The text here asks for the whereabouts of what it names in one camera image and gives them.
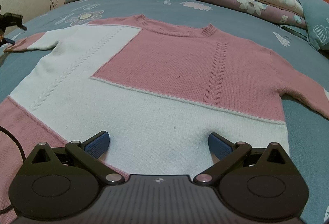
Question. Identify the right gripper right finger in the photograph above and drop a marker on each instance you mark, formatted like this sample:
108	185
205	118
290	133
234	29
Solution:
255	183

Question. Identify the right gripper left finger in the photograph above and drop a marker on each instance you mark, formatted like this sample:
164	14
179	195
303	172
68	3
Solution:
55	183

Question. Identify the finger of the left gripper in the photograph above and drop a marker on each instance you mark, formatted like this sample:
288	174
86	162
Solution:
7	41
19	25

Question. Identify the pink and white knit sweater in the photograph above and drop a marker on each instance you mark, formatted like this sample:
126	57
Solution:
154	90

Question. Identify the teal pillow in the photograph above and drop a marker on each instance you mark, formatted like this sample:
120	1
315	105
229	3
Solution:
316	20

